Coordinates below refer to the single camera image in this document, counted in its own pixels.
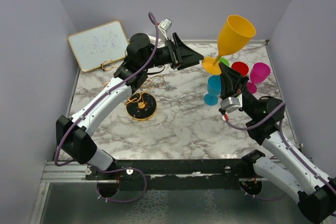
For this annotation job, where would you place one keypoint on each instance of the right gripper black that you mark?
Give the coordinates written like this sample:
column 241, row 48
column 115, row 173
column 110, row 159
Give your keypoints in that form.
column 232, row 83

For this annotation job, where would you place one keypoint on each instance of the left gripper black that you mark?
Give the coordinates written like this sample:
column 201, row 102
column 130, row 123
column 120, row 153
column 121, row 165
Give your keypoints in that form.
column 182, row 55

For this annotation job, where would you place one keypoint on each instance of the blue wine glass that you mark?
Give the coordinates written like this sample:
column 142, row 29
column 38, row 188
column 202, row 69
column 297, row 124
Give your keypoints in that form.
column 214, row 88

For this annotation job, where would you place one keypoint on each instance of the red wine glass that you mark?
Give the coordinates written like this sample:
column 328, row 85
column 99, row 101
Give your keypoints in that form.
column 241, row 67

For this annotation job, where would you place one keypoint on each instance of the green wine glass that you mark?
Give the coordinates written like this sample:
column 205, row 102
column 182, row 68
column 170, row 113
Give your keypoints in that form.
column 224, row 61

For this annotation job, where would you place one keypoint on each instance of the pink wine glass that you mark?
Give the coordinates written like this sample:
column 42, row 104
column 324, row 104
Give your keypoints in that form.
column 258, row 74

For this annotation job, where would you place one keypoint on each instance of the orange wine glass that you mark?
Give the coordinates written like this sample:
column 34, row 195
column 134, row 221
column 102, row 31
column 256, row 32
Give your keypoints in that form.
column 236, row 32

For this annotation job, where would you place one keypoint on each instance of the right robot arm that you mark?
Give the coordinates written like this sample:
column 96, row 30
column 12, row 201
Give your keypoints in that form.
column 312, row 189

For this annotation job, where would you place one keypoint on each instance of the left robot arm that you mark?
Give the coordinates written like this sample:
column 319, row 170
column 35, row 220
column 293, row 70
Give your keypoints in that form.
column 73, row 134

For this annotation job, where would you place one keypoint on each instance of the white eraser box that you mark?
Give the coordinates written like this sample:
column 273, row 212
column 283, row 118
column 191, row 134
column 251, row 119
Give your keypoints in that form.
column 153, row 39

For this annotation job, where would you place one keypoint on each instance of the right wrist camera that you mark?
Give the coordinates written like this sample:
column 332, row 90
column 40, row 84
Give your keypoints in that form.
column 230, row 105

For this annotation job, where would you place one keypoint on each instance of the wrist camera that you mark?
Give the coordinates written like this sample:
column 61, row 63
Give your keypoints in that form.
column 230, row 105
column 164, row 27

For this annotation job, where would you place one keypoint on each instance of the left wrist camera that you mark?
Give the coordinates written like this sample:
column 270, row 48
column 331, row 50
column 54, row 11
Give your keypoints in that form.
column 164, row 27

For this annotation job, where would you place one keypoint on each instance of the gold wire glass rack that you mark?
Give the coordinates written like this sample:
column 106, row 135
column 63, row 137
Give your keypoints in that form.
column 142, row 106

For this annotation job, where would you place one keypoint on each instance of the small whiteboard gold frame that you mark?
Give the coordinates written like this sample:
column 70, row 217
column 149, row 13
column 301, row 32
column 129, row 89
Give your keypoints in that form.
column 94, row 46

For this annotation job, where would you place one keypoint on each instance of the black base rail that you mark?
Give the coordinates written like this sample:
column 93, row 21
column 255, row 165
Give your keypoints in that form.
column 175, row 174

